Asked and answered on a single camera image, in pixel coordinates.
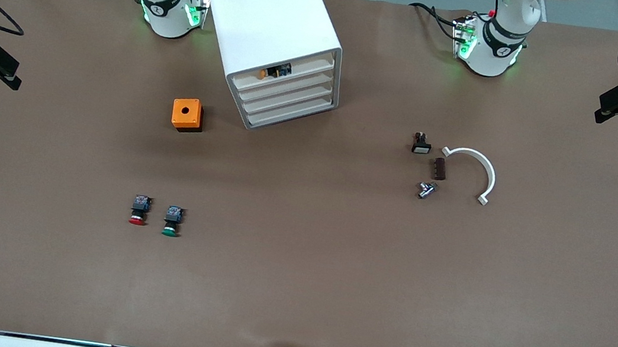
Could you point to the red push button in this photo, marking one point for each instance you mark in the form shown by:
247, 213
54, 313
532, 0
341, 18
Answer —
138, 211

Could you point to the white plastic drawer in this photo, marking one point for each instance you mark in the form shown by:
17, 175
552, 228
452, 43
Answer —
295, 93
294, 106
297, 80

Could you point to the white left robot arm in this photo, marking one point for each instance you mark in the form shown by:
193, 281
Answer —
489, 48

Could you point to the black white square push button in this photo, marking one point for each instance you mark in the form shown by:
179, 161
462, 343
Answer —
421, 145

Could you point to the green push button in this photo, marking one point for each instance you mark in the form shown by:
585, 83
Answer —
172, 221

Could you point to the white drawer cabinet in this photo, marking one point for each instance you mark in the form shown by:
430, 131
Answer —
265, 6

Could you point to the white drawer with cutout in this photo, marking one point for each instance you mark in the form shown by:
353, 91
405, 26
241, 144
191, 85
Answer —
311, 65

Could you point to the brown terminal block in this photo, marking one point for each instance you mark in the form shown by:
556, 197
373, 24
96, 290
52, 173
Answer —
439, 168

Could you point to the small silver metal connector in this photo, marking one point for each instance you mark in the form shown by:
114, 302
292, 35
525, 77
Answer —
426, 189

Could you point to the orange and blue small component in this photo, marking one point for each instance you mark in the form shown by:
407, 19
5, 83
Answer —
276, 70

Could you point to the brown table mat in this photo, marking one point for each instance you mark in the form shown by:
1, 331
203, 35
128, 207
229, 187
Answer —
294, 285

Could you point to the white curved bracket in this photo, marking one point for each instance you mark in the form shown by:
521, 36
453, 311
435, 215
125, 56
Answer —
488, 170

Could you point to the orange button enclosure box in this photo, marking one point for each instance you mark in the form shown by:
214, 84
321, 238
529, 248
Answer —
187, 112

